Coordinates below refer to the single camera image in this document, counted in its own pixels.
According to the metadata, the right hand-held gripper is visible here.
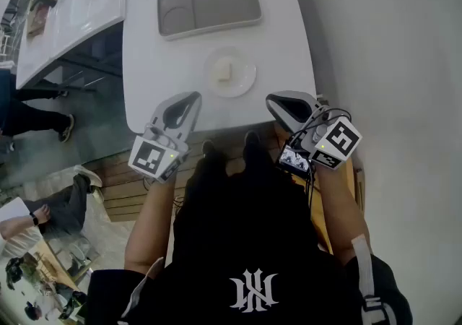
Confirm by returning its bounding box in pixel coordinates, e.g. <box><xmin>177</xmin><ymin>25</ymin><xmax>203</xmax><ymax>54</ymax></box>
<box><xmin>265</xmin><ymin>90</ymin><xmax>363</xmax><ymax>171</ymax></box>

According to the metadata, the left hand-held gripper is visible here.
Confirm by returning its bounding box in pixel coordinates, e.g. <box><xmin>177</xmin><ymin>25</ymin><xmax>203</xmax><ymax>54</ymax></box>
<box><xmin>128</xmin><ymin>91</ymin><xmax>203</xmax><ymax>184</ymax></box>

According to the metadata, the pale food piece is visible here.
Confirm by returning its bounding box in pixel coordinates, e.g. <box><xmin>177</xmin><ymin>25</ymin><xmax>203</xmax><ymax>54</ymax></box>
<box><xmin>210</xmin><ymin>56</ymin><xmax>232</xmax><ymax>82</ymax></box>

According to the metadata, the small white round dish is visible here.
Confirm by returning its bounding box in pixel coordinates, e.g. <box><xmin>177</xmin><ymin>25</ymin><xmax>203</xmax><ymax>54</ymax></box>
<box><xmin>203</xmin><ymin>45</ymin><xmax>258</xmax><ymax>98</ymax></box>

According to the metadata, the grey two-compartment tray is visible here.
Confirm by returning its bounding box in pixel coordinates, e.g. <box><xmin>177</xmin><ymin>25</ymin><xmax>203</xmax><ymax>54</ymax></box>
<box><xmin>157</xmin><ymin>0</ymin><xmax>263</xmax><ymax>41</ymax></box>

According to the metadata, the person's left forearm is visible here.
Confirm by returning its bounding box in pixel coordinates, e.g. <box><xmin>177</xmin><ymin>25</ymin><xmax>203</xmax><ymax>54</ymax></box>
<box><xmin>124</xmin><ymin>170</ymin><xmax>182</xmax><ymax>271</ymax></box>

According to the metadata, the person's right forearm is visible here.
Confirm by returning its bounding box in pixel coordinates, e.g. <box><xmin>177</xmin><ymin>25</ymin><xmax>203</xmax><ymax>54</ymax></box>
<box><xmin>312</xmin><ymin>160</ymin><xmax>372</xmax><ymax>266</ymax></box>

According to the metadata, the small black screen device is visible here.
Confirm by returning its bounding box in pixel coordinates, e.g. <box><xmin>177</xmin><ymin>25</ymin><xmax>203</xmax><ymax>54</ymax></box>
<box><xmin>278</xmin><ymin>143</ymin><xmax>314</xmax><ymax>173</ymax></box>

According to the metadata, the person's right leg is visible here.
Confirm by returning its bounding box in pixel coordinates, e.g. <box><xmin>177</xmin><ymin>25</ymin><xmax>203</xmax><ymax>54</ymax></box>
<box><xmin>230</xmin><ymin>130</ymin><xmax>292</xmax><ymax>209</ymax></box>

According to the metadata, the person's leg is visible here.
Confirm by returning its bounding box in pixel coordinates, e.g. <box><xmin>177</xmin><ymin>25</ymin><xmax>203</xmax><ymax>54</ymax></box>
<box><xmin>230</xmin><ymin>130</ymin><xmax>292</xmax><ymax>209</ymax></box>
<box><xmin>183</xmin><ymin>139</ymin><xmax>232</xmax><ymax>216</ymax></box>

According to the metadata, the person's left leg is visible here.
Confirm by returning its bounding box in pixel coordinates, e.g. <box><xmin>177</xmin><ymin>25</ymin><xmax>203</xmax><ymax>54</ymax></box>
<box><xmin>183</xmin><ymin>139</ymin><xmax>232</xmax><ymax>216</ymax></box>

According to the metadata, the wooden slatted platform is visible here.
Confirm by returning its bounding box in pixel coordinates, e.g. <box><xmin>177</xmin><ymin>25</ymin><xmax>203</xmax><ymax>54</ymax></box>
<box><xmin>82</xmin><ymin>121</ymin><xmax>366</xmax><ymax>255</ymax></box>

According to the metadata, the white rectangular table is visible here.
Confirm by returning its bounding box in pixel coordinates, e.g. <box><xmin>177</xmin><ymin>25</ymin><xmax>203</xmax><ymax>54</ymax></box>
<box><xmin>14</xmin><ymin>0</ymin><xmax>131</xmax><ymax>92</ymax></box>

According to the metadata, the person's black printed shirt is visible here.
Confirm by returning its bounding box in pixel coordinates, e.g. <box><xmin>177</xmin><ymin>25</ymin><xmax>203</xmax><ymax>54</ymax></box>
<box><xmin>85</xmin><ymin>186</ymin><xmax>414</xmax><ymax>325</ymax></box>

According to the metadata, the brown paper box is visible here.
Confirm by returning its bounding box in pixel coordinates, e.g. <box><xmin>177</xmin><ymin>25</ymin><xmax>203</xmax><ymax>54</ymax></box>
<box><xmin>25</xmin><ymin>4</ymin><xmax>50</xmax><ymax>38</ymax></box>

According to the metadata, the black cable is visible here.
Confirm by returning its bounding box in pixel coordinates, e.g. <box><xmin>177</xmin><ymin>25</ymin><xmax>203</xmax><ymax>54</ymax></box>
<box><xmin>287</xmin><ymin>106</ymin><xmax>353</xmax><ymax>211</ymax></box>

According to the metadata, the grey shoulder strap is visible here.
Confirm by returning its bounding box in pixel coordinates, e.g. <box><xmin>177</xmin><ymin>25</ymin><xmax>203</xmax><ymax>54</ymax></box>
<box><xmin>121</xmin><ymin>256</ymin><xmax>165</xmax><ymax>325</ymax></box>
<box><xmin>351</xmin><ymin>235</ymin><xmax>390</xmax><ymax>325</ymax></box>

